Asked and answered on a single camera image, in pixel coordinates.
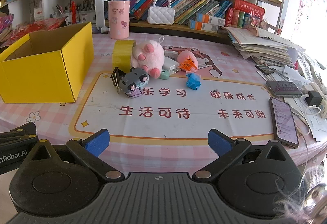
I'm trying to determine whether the blue paper ball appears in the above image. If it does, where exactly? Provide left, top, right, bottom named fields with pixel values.
left=186, top=72, right=201, bottom=90

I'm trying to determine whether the grey toy car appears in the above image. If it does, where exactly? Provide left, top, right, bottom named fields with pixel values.
left=119, top=68, right=149, bottom=98

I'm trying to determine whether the black binder clip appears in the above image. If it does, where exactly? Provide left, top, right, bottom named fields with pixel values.
left=110, top=67, right=126, bottom=93

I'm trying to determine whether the orange plastic clip toy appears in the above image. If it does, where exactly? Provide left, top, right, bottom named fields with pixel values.
left=179, top=57, right=198, bottom=72

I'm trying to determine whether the mint green small case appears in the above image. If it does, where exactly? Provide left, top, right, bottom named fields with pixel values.
left=159, top=69, right=170, bottom=80

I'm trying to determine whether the white power adapter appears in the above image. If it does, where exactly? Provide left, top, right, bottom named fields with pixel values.
left=162, top=57, right=180, bottom=75

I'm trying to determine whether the pink plush ball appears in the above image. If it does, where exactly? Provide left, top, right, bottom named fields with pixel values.
left=177, top=51, right=198, bottom=67

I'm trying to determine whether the yellow tape roll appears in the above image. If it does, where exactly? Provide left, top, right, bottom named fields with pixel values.
left=112, top=40, right=136, bottom=73

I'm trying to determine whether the pink plush pig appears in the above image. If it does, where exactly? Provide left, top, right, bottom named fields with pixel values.
left=131, top=36, right=165, bottom=79

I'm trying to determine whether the smartphone with lit screen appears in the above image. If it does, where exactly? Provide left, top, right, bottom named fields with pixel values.
left=269, top=97, right=299, bottom=148

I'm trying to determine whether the dark smartphone on papers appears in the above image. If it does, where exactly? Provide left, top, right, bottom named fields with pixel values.
left=266, top=81, right=303, bottom=97

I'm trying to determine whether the pink cartoon table mat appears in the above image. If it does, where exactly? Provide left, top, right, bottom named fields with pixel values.
left=0, top=32, right=327, bottom=176

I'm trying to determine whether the yellow cardboard box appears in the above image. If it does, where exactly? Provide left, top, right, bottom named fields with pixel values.
left=1, top=23, right=94, bottom=104

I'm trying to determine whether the black calculator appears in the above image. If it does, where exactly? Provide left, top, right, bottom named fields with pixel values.
left=255, top=64, right=274, bottom=75

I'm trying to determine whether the stack of papers and notebooks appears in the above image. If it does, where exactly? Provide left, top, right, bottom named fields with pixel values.
left=224, top=26, right=304, bottom=68

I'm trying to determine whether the red paper sheets pile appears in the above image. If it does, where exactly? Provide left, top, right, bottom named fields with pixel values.
left=4, top=17, right=67, bottom=45

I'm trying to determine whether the orange white box lower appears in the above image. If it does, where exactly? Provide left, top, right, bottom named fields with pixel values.
left=188, top=20, right=219, bottom=33

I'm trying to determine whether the orange white box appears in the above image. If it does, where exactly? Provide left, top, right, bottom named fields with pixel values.
left=196, top=14, right=226, bottom=27
left=188, top=20, right=219, bottom=33

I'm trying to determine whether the orange white box upper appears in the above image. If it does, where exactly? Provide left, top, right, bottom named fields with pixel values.
left=196, top=14, right=226, bottom=27

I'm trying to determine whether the pink cylindrical container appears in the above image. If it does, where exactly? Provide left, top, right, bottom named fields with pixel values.
left=108, top=0, right=130, bottom=39

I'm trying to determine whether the red thick dictionary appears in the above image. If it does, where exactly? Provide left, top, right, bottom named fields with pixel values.
left=231, top=0, right=265, bottom=19

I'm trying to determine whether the row of leaning books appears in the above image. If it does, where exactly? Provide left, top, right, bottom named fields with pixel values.
left=129, top=0, right=232, bottom=25

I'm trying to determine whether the white quilted pearl handbag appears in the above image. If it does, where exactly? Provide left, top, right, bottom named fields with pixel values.
left=147, top=0, right=175, bottom=25

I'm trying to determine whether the black charger with white cable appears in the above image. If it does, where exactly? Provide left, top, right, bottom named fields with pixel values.
left=301, top=91, right=322, bottom=115

